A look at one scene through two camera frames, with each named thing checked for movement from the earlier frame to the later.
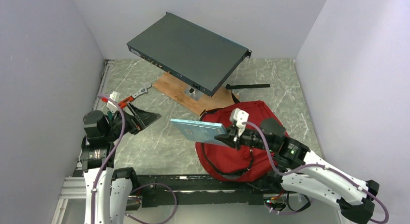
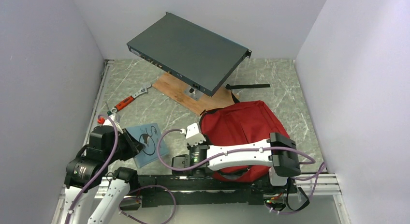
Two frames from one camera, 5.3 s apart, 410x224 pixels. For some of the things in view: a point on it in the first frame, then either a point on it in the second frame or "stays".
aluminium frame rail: [72, 187] stays
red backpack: [223, 162] stays
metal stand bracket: [194, 93] stays
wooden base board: [174, 87] stays
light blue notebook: [198, 131] to [149, 135]
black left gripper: [140, 119] to [134, 146]
